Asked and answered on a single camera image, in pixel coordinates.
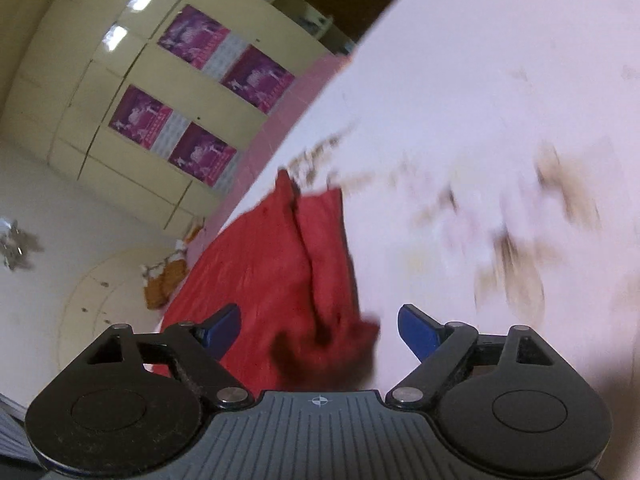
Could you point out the cream open shelf unit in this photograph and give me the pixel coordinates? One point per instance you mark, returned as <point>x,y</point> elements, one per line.
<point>310,20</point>

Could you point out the silver wall lamp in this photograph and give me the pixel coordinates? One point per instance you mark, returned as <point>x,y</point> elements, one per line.
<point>17,247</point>

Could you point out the grey curtain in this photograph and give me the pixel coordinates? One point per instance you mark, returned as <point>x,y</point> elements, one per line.
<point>12,430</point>

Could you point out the purple wall poster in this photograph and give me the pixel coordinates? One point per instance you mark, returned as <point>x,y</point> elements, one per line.
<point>137,115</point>
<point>200,152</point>
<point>190,35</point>
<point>257,77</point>

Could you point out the cream wardrobe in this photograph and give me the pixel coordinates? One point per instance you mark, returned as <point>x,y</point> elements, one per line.
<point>90,60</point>

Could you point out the red down jacket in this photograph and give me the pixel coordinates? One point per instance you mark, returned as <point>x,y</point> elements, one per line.
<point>270,270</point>

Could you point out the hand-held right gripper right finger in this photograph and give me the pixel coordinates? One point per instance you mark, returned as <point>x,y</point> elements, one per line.
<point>420,330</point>

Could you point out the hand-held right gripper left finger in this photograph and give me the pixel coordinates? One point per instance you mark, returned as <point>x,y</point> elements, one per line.
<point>222,327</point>

